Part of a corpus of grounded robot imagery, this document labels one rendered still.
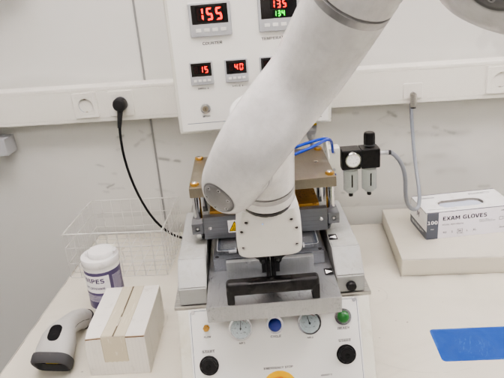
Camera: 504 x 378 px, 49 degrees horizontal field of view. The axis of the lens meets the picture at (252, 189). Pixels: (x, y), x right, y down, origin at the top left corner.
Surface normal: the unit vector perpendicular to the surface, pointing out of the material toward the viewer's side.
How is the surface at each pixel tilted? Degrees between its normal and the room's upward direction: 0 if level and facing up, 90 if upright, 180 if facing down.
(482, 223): 90
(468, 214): 87
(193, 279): 40
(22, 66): 90
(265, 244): 108
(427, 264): 90
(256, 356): 65
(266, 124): 71
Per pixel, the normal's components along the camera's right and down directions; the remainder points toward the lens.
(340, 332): 0.00, -0.06
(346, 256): -0.04, -0.47
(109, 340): -0.01, 0.34
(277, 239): 0.06, 0.66
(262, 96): -0.30, -0.16
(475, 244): -0.07, -0.93
